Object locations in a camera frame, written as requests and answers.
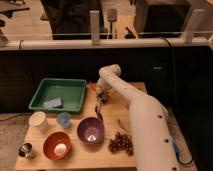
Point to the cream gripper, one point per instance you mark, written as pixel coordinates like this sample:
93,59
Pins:
100,92

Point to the red chili pepper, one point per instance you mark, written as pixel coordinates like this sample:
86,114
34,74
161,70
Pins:
92,86

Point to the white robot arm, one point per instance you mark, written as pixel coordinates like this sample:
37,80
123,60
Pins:
152,142

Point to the blue plastic cup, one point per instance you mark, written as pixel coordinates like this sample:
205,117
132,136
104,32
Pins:
64,120

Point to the white paper cup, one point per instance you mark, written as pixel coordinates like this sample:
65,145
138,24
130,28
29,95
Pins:
39,121

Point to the small metal cup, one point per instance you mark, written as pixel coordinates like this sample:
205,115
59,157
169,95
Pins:
26,151

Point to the green plastic tray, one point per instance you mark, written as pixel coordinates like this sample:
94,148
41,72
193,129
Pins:
70,92

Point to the thin brown stick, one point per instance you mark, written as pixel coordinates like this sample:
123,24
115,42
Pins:
122,126

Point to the purple bowl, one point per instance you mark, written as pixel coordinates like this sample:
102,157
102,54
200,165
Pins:
91,130

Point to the bunch of red grapes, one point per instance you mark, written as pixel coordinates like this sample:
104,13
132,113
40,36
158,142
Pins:
121,142

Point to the red bowl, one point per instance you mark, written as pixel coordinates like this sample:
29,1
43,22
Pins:
53,140

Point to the white egg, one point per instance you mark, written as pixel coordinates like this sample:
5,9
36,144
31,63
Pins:
60,149

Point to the black handled tool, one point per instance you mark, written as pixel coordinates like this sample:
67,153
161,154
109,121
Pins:
98,113

